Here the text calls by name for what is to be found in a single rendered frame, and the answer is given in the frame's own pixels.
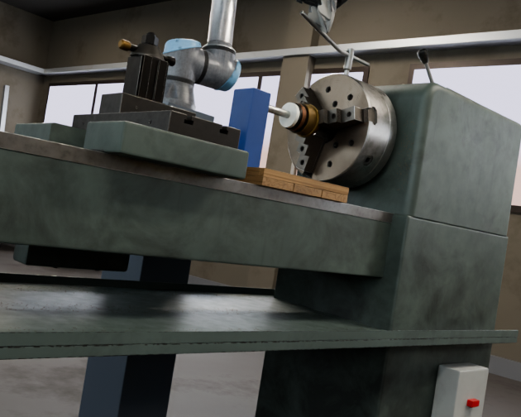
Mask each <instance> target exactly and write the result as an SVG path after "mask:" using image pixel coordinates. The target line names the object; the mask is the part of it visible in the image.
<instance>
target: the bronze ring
mask: <svg viewBox="0 0 521 417"><path fill-rule="evenodd" d="M295 104H296V105H297V106H298V107H299V120H298V121H297V123H296V124H295V125H294V126H293V127H291V128H287V127H286V129H288V130H290V131H291V132H292V133H296V134H297V135H298V136H300V137H309V136H311V135H312V134H314V133H316V132H317V131H318V130H319V128H320V126H318V123H319V113H318V110H317V108H316V107H315V106H313V105H311V104H304V103H295Z"/></svg>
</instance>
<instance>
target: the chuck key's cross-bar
mask: <svg viewBox="0 0 521 417"><path fill-rule="evenodd" d="M299 14H300V15H301V16H302V17H303V18H304V19H305V20H306V21H307V22H308V23H309V24H310V25H311V26H312V27H313V28H314V29H315V30H316V31H317V32H318V33H319V34H320V35H321V36H322V37H323V38H324V39H325V40H326V41H327V42H328V43H329V44H330V45H331V46H332V47H333V48H334V49H335V50H336V51H337V52H338V53H340V54H342V55H344V56H346V57H348V56H349V53H347V52H345V51H344V50H342V49H341V48H340V47H339V46H338V45H337V44H336V43H335V42H334V41H333V40H332V39H331V38H330V37H329V36H328V35H327V34H326V33H325V32H324V31H322V30H321V28H320V27H319V26H318V25H317V24H316V23H315V22H314V21H313V20H312V19H311V18H310V17H309V16H308V15H307V14H306V13H305V12H304V11H301V12H300V13H299ZM353 60H354V61H356V62H359V63H361V64H363V65H365V66H367V67H369V66H370V63H368V62H366V61H364V60H362V59H360V58H358V57H356V56H353Z"/></svg>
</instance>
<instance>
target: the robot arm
mask: <svg viewBox="0 0 521 417"><path fill-rule="evenodd" d="M346 1H347V0H296V2H299V3H301V4H302V2H304V3H306V4H308V5H309V9H308V11H309V14H308V16H309V17H310V18H311V19H312V20H313V21H314V22H315V23H316V24H317V25H318V26H319V27H320V28H321V30H322V31H324V32H325V33H328V32H330V30H331V27H332V23H333V20H334V17H335V12H336V9H338V8H339V7H340V6H341V5H342V4H344V3H345V2H346ZM236 9H237V0H212V6H211V14H210V22H209V28H208V43H207V44H206V45H204V46H203V48H202V49H200V48H201V44H200V42H198V41H194V40H190V39H172V40H169V41H167V42H166V43H165V48H164V52H163V55H165V56H167V55H169V56H172V57H174V58H175V59H176V64H175V65H174V66H169V68H168V74H167V80H166V85H165V94H164V99H163V102H170V103H174V104H177V105H179V106H182V107H185V108H189V109H193V110H195V111H196V105H195V101H194V84H198V85H202V86H204V87H208V88H210V89H214V90H220V91H223V92H226V91H228V90H230V89H231V88H232V87H233V86H234V85H235V83H236V82H237V80H238V78H239V76H240V73H241V63H240V62H239V61H238V60H235V57H236V52H235V50H234V49H233V48H232V39H233V32H234V24H235V16H236ZM325 19H326V20H325Z"/></svg>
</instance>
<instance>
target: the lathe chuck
mask: <svg viewBox="0 0 521 417"><path fill-rule="evenodd" d="M310 87H311V89H312V91H313V92H314V94H315V96H316V98H317V99H318V101H319V103H320V105H321V106H322V108H323V109H325V110H328V111H329V110H332V109H335V108H338V109H341V110H343V109H345V108H349V107H352V106H356V107H358V108H362V109H367V108H369V109H371V108H373V109H374V111H375V123H374V125H373V122H364V123H361V124H358V125H355V126H352V127H347V128H344V129H341V130H338V131H337V134H336V136H335V137H334V134H335V131H332V130H329V129H326V128H324V127H320V128H319V130H318V131H317V132H316V133H314V135H317V136H320V137H322V138H324V139H326V140H327V141H329V142H327V143H325V145H324V147H323V150H322V153H321V155H320V157H319V160H318V163H317V165H316V168H315V170H314V172H313V176H312V178H311V179H312V180H319V181H322V182H326V183H329V184H334V185H340V186H346V185H352V184H354V183H356V182H357V181H359V180H361V179H363V178H364V177H366V176H367V175H368V174H369V173H370V172H371V171H372V170H373V169H374V168H375V166H376V165H377V163H378V162H379V160H380V158H381V157H382V155H383V153H384V150H385V147H386V144H387V141H388V138H389V133H390V115H389V110H388V107H387V104H386V102H385V100H384V98H383V96H382V95H381V93H380V92H379V91H378V90H377V89H376V88H374V87H373V86H371V85H370V84H367V83H365V82H363V81H360V80H359V79H355V78H353V77H351V76H349V75H346V74H330V75H327V76H324V77H322V78H321V79H318V80H317V81H315V82H314V83H313V84H311V85H310ZM296 136H297V134H296V133H292V132H291V131H290V130H288V148H289V155H290V158H291V160H292V162H293V164H294V166H296V164H297V161H298V159H299V155H300V153H299V152H297V151H296V150H297V147H298V145H299V141H296V140H295V137H296ZM368 155H372V160H371V162H370V163H369V164H367V165H363V160H364V159H365V158H366V157H367V156H368Z"/></svg>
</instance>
